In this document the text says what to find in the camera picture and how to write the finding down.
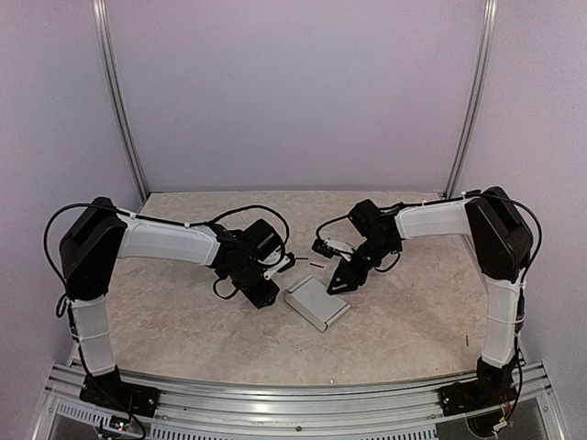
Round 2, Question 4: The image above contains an aluminium frame post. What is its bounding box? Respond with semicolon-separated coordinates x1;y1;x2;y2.
91;0;150;203
442;0;499;198

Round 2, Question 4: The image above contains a left aluminium frame post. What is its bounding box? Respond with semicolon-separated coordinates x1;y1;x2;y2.
91;0;150;203

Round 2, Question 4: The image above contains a right aluminium frame post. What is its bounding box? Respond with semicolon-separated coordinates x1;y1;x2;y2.
442;0;499;198

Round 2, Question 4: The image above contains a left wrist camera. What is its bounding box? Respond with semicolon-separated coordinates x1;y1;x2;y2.
261;249;295;280

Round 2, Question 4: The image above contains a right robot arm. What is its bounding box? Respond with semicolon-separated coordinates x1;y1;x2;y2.
312;186;538;407

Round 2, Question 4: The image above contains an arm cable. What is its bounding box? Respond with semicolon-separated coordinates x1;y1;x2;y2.
43;203;291;320
314;191;545;294

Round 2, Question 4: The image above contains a front aluminium rail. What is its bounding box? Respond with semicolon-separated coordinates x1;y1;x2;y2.
29;362;570;439

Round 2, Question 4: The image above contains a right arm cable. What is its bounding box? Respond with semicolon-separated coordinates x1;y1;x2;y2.
314;191;545;294

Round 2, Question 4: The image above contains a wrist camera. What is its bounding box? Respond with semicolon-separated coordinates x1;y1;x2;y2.
261;249;295;280
312;238;355;260

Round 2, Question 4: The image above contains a white paper box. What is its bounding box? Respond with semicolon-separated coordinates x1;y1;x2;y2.
284;276;350;333

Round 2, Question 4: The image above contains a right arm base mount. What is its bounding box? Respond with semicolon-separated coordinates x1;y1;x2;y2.
437;379;517;416

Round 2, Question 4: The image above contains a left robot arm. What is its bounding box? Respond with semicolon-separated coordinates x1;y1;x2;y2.
60;197;294;408

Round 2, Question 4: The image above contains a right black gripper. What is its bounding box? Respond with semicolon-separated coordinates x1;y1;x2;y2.
327;236;399;294

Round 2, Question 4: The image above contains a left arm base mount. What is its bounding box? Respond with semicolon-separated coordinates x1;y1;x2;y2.
80;382;161;418

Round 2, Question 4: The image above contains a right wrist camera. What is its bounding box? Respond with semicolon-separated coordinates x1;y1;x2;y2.
312;238;355;260

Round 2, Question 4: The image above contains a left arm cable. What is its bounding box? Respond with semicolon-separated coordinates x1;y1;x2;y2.
43;203;291;320

